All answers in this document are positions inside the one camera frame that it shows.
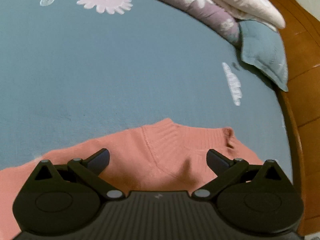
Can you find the pink striped knit sweater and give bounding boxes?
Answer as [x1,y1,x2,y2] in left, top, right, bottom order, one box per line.
[0,118,278,240]

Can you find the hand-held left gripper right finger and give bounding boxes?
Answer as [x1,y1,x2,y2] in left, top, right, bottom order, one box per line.
[191,149,288,201]

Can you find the purple floral quilt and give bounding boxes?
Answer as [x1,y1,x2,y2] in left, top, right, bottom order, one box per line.
[147,0,242,47]

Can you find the wooden headboard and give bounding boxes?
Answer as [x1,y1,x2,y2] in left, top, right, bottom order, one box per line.
[257,0,320,240]

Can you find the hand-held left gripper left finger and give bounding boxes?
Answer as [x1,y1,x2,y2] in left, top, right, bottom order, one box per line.
[33,148,125,201]

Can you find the teal pillow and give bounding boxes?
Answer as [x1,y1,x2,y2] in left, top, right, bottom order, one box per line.
[237,19,289,92]

